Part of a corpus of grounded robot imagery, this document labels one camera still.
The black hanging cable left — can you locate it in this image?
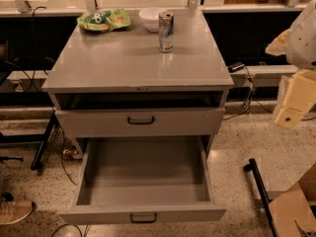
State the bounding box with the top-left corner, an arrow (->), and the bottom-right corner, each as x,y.
0,5 -> 56,93

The grey drawer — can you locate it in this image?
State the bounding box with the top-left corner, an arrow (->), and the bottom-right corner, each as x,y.
56,108 -> 224,137
58,136 -> 226,225

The grey top drawer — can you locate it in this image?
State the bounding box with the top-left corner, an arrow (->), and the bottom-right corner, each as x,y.
56,108 -> 224,137

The brown shoe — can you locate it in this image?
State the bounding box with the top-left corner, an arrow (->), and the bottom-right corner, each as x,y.
0,200 -> 33,225

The green chip bag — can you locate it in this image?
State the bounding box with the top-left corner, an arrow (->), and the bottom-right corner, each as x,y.
77,9 -> 131,32

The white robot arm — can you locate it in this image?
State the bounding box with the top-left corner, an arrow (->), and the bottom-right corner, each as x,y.
266,0 -> 316,129

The black floor cable left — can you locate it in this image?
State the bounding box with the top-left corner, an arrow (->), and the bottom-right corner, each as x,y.
48,125 -> 92,237

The black floor cable right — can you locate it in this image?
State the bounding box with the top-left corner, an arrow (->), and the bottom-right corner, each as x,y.
222,66 -> 316,122

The black table leg left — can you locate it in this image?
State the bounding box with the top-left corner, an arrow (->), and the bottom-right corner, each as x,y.
0,114 -> 57,171

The white bowl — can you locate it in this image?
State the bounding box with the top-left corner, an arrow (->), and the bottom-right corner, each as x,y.
138,7 -> 165,33

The black floor cable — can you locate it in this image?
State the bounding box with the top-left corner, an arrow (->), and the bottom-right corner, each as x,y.
222,66 -> 316,122
48,125 -> 92,237

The silver drink can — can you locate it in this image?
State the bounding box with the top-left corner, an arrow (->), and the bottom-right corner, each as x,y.
159,11 -> 174,52

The small black device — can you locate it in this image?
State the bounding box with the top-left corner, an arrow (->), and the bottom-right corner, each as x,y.
228,62 -> 245,73

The cardboard box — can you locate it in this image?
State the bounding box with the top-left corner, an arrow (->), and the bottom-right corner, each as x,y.
269,163 -> 316,237

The black metal stand right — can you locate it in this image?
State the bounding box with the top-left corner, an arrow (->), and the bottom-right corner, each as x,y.
243,158 -> 278,237

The grey drawer cabinet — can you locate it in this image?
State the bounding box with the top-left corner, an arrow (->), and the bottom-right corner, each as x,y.
42,9 -> 233,152

